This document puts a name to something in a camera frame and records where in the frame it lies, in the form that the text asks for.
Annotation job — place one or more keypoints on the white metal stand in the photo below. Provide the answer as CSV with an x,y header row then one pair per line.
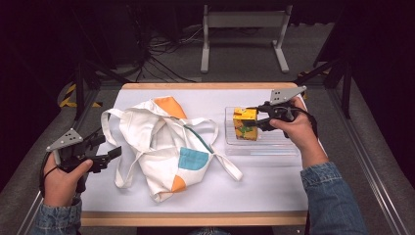
x,y
244,19

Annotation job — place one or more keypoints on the person's right hand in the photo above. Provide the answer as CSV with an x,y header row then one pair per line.
x,y
298,133

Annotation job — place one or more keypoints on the white tote bag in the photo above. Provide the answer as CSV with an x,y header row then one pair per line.
x,y
156,147

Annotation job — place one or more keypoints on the person's left hand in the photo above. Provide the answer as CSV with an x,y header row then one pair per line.
x,y
63,184

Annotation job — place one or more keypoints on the clear plastic tray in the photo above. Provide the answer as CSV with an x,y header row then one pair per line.
x,y
270,143

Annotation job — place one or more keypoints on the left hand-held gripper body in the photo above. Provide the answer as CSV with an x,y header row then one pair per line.
x,y
70,148

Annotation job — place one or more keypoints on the yellow juice carton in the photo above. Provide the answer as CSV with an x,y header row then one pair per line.
x,y
245,125

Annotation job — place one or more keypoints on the yellow black floor tape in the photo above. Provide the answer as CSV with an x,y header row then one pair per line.
x,y
70,96

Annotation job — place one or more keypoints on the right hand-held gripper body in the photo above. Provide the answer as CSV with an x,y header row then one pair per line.
x,y
282,104

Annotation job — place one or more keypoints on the black tripod stand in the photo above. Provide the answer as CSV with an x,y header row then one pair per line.
x,y
88,78
339,75

